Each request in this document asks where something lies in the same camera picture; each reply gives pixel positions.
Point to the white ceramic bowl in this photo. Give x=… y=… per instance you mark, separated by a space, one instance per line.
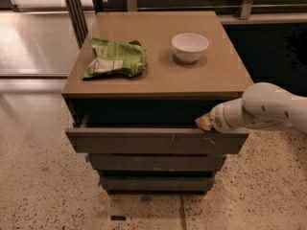
x=189 y=47

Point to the drawer grey front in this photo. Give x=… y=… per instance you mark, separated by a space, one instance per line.
x=152 y=139

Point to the green crumpled chip bag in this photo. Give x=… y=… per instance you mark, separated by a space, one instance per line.
x=127 y=59

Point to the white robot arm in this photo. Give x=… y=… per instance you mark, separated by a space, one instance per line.
x=263 y=106

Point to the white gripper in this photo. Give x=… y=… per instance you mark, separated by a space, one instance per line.
x=219 y=120

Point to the metal railing frame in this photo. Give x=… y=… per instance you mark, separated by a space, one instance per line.
x=291 y=14

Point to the brown drawer cabinet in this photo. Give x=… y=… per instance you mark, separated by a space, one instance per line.
x=168 y=92

